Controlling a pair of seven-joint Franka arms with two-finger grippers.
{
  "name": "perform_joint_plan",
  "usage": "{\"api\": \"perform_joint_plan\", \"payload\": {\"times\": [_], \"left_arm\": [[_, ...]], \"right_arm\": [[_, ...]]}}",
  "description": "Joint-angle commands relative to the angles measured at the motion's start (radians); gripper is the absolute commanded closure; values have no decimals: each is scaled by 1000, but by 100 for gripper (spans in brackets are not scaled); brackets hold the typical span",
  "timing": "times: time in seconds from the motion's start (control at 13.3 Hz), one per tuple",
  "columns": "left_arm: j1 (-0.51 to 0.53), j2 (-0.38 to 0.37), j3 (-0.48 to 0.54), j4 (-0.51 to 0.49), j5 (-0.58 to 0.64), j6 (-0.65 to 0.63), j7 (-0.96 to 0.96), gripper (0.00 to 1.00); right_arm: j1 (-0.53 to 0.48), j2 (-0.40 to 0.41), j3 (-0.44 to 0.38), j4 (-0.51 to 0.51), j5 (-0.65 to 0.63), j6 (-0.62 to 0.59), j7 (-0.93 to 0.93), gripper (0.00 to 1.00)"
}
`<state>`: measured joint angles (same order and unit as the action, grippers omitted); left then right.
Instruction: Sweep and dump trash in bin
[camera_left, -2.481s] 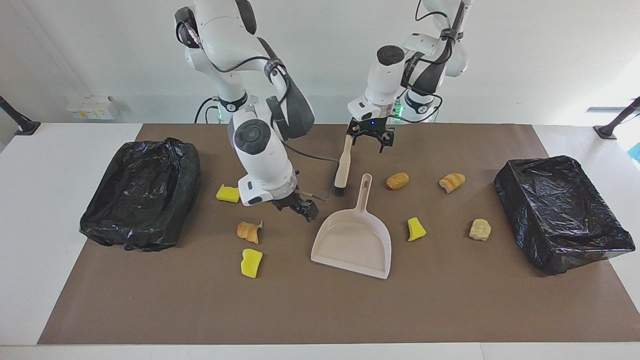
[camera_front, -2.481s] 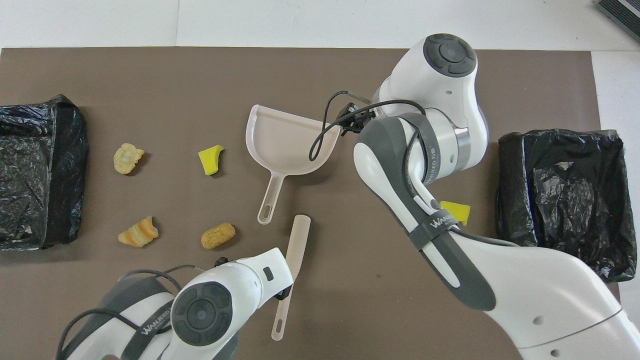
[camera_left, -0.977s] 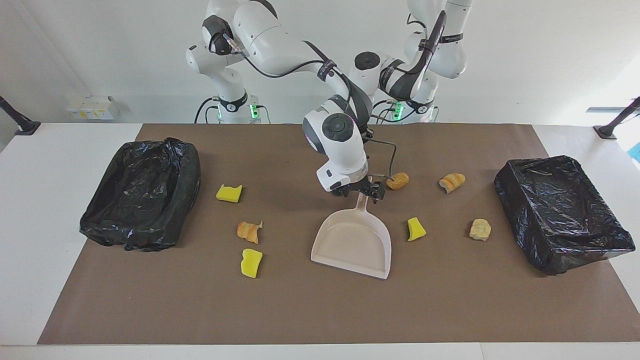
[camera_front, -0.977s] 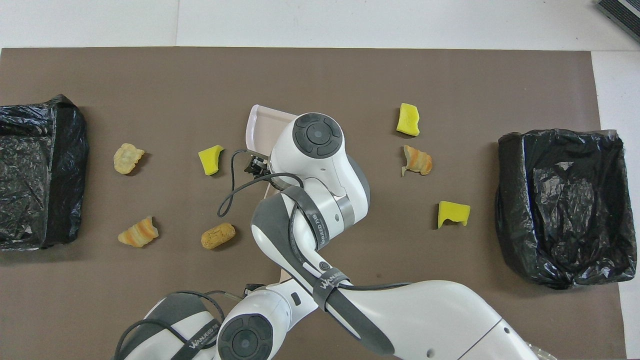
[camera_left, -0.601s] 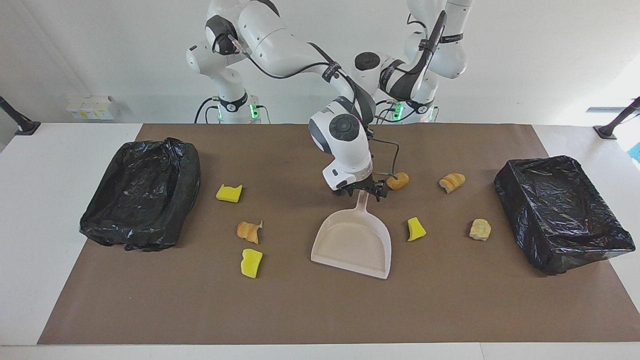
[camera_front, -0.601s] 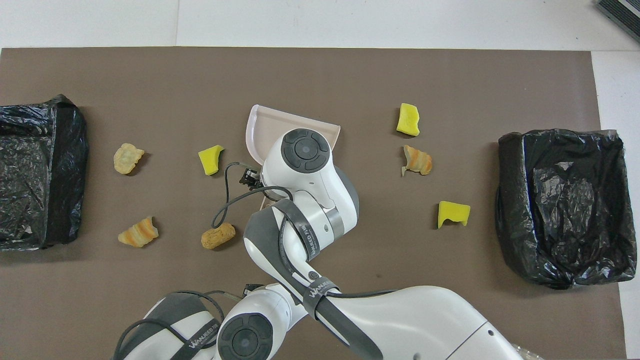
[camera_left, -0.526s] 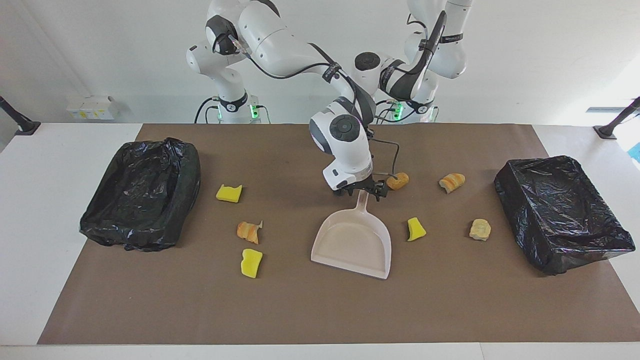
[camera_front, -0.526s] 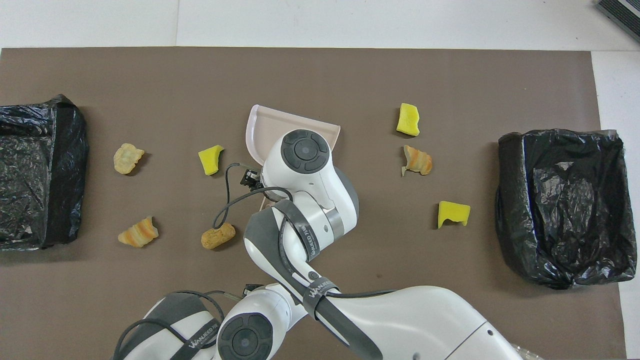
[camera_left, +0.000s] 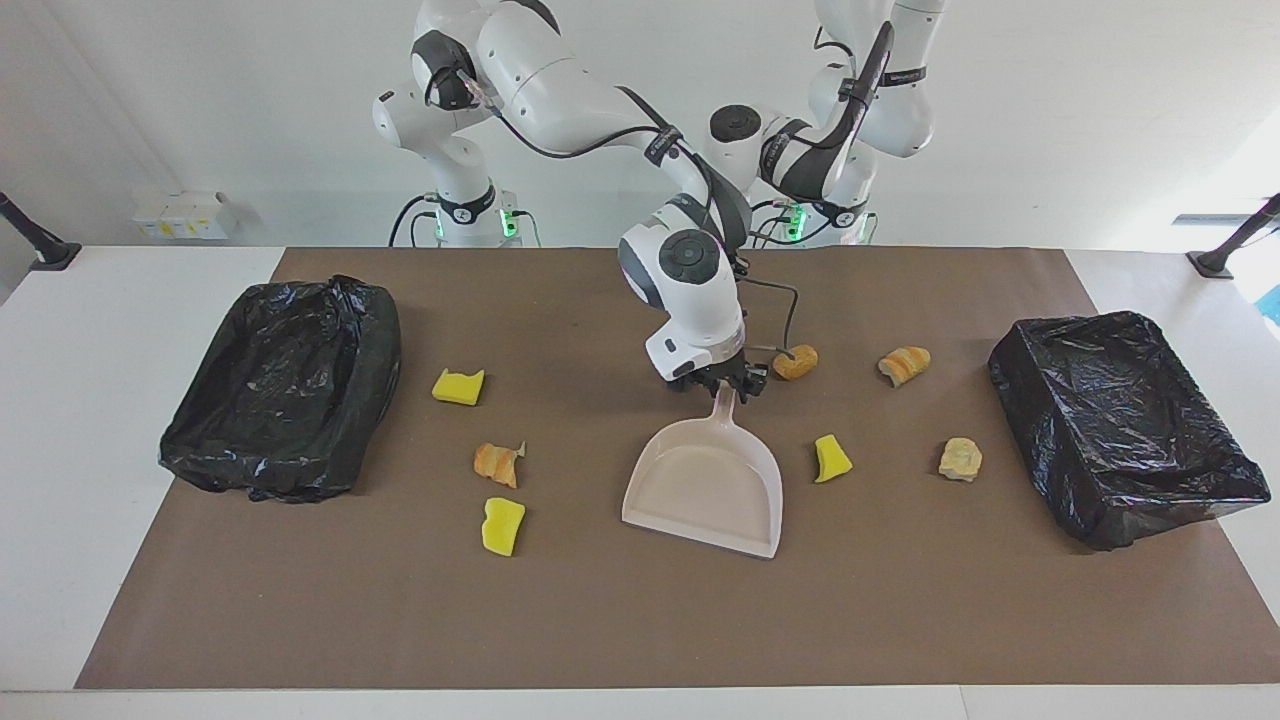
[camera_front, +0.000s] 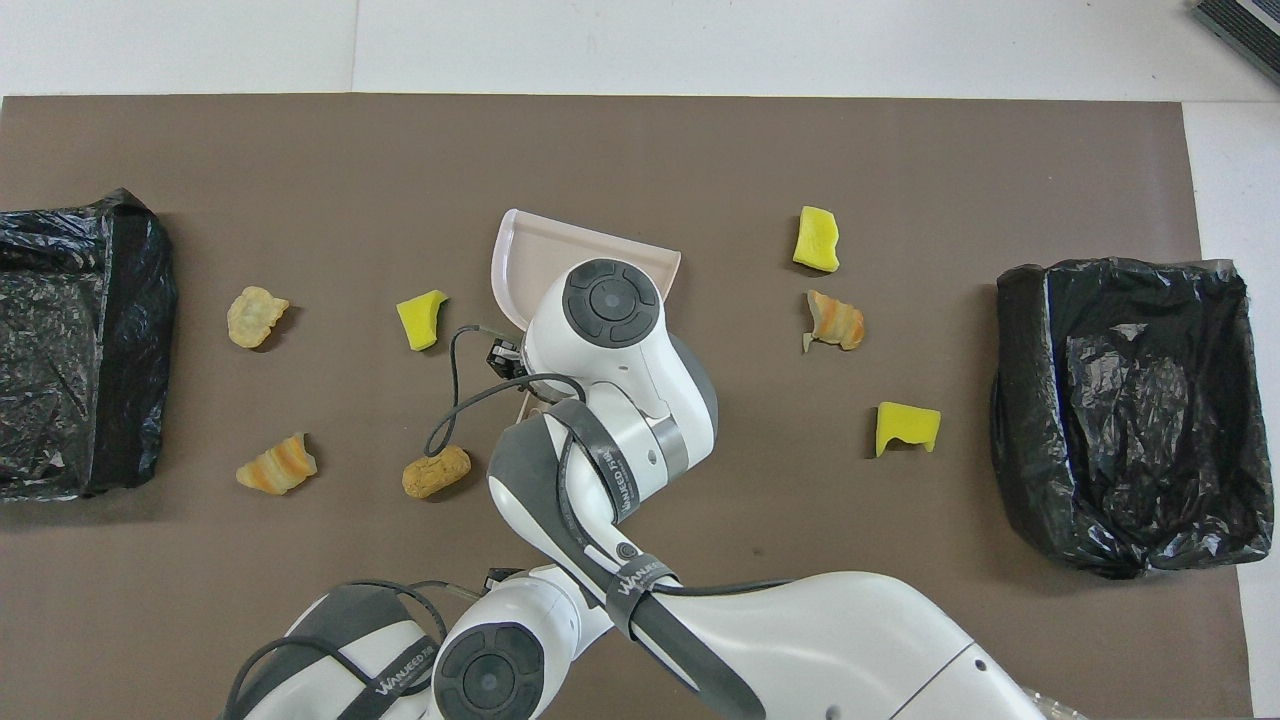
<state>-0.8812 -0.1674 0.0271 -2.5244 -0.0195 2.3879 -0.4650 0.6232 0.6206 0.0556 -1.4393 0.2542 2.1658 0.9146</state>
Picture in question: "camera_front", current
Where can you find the dark grey ribbed device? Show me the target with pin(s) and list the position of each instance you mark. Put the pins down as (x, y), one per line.
(1240, 35)

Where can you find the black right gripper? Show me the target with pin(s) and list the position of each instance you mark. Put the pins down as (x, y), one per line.
(503, 358)

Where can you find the brown table mat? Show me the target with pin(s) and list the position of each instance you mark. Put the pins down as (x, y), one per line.
(640, 160)

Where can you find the beige plastic dustpan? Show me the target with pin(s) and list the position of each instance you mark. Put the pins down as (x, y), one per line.
(540, 260)

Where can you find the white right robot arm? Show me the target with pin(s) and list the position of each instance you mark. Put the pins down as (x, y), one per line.
(850, 640)

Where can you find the yellow green sponge piece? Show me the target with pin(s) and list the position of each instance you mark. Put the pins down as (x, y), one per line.
(421, 320)

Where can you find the black bag lined bin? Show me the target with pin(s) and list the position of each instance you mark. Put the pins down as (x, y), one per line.
(90, 350)
(1130, 420)

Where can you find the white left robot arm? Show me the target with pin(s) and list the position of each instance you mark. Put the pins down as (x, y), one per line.
(490, 672)

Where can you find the striped croissant piece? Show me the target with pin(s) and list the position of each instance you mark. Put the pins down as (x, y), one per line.
(836, 322)
(277, 466)

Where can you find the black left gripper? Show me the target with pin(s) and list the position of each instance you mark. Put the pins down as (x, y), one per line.
(500, 576)

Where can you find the brown bread roll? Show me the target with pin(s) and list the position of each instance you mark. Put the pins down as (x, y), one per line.
(436, 472)

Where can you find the pale bread chunk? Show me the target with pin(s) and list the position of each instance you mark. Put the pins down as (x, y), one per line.
(257, 316)

